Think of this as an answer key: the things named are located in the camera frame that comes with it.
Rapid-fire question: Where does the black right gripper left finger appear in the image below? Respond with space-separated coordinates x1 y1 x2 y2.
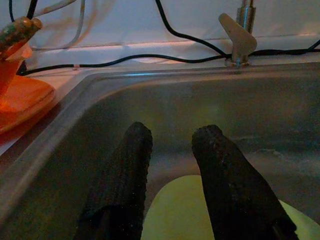
74 121 154 240

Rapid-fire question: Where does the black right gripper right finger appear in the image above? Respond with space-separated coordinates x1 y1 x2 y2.
191 124 298 240

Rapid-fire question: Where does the orange plate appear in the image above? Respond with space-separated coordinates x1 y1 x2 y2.
0 74 56 136

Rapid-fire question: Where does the orange bowl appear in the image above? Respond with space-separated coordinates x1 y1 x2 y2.
0 41 33 101

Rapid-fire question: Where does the green plate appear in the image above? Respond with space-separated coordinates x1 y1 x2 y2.
140 174 320 240

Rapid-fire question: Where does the stainless steel sink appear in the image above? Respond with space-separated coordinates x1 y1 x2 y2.
0 61 320 240

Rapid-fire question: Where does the silver gooseneck faucet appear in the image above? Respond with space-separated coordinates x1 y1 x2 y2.
218 0 258 68

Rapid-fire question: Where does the long black power cable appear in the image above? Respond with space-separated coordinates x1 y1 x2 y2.
154 0 227 57
15 39 320 76

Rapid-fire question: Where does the white cable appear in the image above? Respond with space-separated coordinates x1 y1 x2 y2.
32 0 86 52

